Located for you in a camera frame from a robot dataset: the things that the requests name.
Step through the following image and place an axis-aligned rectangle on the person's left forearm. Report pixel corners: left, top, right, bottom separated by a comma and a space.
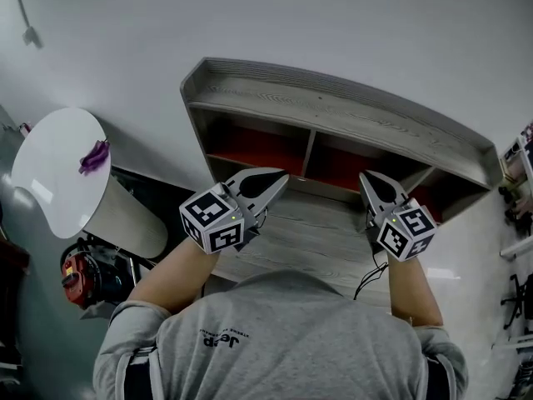
127, 237, 222, 318

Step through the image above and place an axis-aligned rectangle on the black shoulder strap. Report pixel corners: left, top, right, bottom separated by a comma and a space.
124, 346, 162, 400
420, 354, 455, 400

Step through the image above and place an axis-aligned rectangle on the red black power tool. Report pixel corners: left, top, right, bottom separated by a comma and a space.
60, 239, 138, 312

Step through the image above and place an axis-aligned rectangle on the white round pedestal table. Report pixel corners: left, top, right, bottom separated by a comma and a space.
10, 106, 170, 260

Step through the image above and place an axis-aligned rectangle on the black floor mat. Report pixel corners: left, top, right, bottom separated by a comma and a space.
110, 163, 209, 208

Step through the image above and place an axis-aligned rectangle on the purple cloth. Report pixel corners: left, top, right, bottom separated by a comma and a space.
77, 138, 112, 177

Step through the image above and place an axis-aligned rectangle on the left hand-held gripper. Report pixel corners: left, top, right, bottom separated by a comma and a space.
178, 167, 290, 257

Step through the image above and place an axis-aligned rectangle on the grey wooden shelf unit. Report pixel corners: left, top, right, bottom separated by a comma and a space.
179, 56, 503, 227

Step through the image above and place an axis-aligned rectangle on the black office chair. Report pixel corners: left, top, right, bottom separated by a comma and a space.
501, 272, 533, 331

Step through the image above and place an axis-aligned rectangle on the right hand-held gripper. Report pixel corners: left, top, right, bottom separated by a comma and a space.
358, 170, 437, 263

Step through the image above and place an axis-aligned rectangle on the thin black cable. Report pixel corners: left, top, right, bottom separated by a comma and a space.
353, 260, 391, 302

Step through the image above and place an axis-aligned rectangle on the wall cable with plug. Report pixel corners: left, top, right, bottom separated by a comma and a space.
12, 0, 45, 50

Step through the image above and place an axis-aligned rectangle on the person's grey shirt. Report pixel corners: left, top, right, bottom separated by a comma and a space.
92, 269, 470, 400

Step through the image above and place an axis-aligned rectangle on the person's right forearm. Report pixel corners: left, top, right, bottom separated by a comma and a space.
385, 250, 445, 329

